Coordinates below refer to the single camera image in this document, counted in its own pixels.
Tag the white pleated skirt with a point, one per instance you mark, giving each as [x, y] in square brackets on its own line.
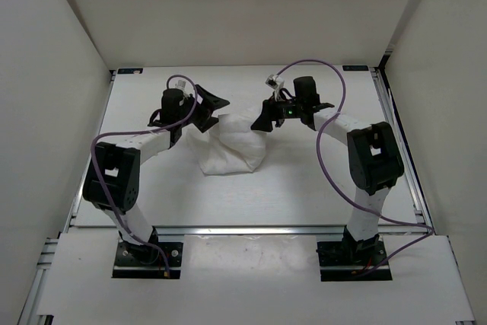
[230, 146]

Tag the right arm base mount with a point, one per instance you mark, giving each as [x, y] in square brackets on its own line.
[348, 260]

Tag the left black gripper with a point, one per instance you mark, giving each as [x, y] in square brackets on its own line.
[211, 103]

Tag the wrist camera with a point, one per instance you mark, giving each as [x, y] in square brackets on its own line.
[276, 83]
[181, 86]

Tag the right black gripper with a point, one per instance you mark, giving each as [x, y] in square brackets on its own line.
[270, 110]

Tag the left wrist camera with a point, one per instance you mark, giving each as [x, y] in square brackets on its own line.
[181, 86]

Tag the aluminium frame rail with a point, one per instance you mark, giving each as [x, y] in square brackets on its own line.
[259, 230]

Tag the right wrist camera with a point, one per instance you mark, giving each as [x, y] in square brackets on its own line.
[276, 83]

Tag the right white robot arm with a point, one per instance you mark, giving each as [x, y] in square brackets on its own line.
[374, 159]

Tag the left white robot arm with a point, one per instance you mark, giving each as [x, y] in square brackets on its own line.
[113, 178]

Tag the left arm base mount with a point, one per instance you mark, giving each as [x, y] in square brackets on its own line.
[135, 262]

